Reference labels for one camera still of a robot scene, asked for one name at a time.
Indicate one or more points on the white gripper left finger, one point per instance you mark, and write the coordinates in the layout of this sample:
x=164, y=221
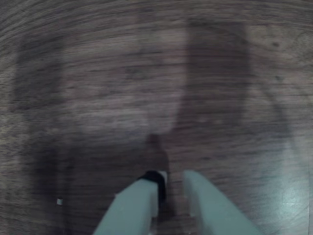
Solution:
x=132, y=208

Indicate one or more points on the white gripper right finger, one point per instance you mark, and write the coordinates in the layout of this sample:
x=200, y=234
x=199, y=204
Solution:
x=212, y=210

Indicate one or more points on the tiny white crumb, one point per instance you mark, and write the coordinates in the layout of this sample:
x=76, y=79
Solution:
x=59, y=201

